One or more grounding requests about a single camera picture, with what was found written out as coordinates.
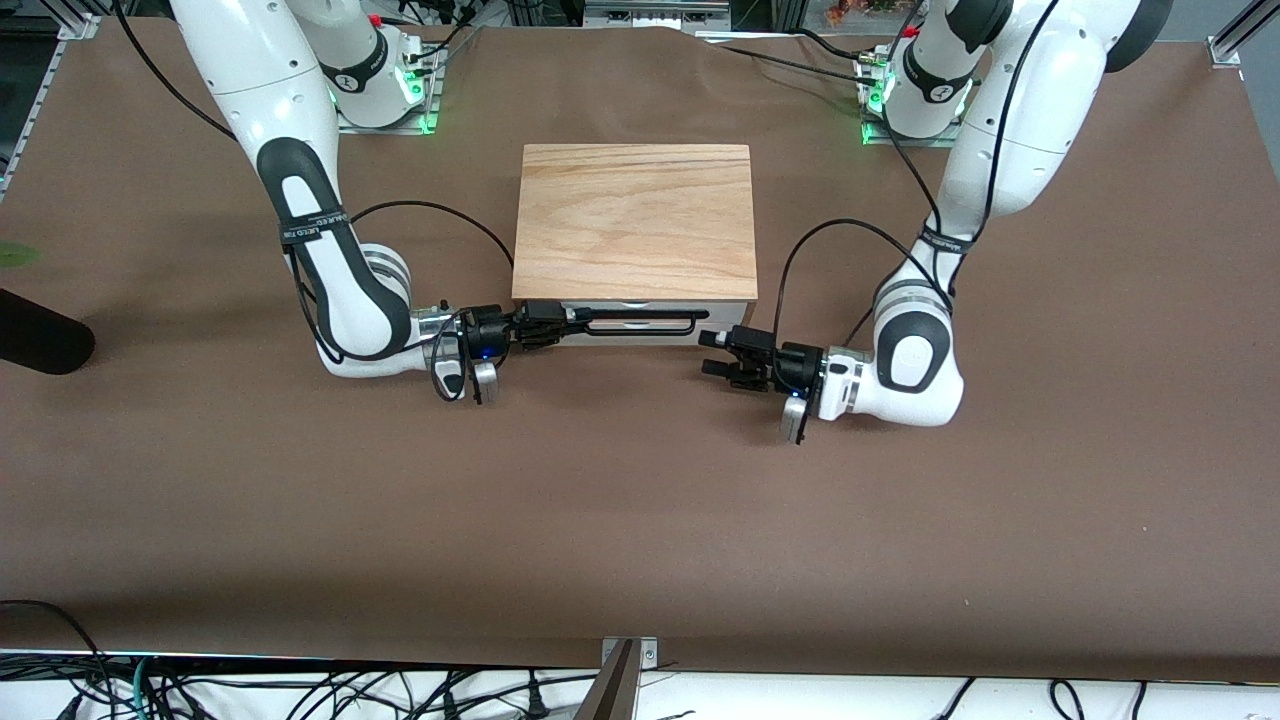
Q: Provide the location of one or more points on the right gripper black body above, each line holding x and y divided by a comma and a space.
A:
489, 330

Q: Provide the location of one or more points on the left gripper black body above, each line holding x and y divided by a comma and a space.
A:
793, 364

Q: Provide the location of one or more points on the left white Franka arm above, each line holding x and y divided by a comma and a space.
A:
1030, 100

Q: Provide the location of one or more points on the right white Franka arm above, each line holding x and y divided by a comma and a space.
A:
290, 100

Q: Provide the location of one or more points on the light wooden drawer cabinet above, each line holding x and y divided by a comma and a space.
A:
635, 220

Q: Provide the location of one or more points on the brown paper table cover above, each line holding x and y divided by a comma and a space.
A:
640, 520

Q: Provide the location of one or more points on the grey electronics box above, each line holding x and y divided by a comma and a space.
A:
650, 15

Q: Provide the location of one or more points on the black rounded cylinder object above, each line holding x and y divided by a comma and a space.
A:
40, 340

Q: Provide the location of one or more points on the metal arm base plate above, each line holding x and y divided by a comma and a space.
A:
900, 141
430, 100

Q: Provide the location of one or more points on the silver metal clamp bracket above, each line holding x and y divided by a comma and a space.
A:
648, 655

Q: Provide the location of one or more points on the grey camera mount pole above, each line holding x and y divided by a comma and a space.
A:
612, 695

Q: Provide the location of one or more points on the aluminium profile frame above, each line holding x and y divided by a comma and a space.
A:
1225, 50
75, 25

